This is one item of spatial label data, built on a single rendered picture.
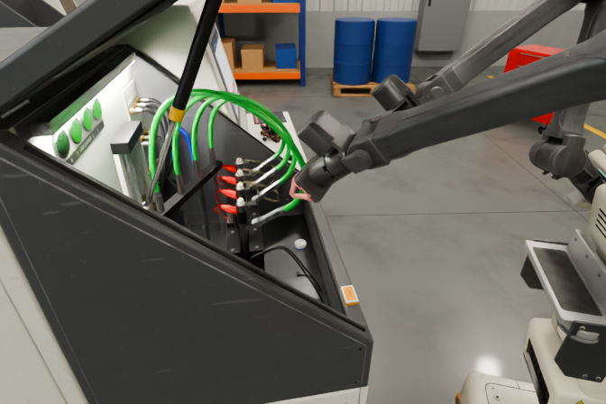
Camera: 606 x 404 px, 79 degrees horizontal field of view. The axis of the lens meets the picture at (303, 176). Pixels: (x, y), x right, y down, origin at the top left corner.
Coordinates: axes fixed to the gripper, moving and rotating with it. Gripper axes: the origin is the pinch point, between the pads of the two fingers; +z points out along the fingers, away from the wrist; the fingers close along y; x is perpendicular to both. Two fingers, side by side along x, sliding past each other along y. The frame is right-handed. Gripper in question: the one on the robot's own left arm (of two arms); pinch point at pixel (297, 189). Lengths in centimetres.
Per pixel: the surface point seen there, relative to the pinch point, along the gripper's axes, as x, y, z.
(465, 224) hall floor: 133, -160, 91
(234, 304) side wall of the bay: 4.2, 27.6, 0.3
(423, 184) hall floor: 110, -203, 127
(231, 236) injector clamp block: 0.0, 3.9, 31.5
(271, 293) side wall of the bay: 7.6, 23.0, -3.5
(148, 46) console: -55, -19, 27
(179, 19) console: -54, -26, 18
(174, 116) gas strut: -23.3, 21.7, -20.1
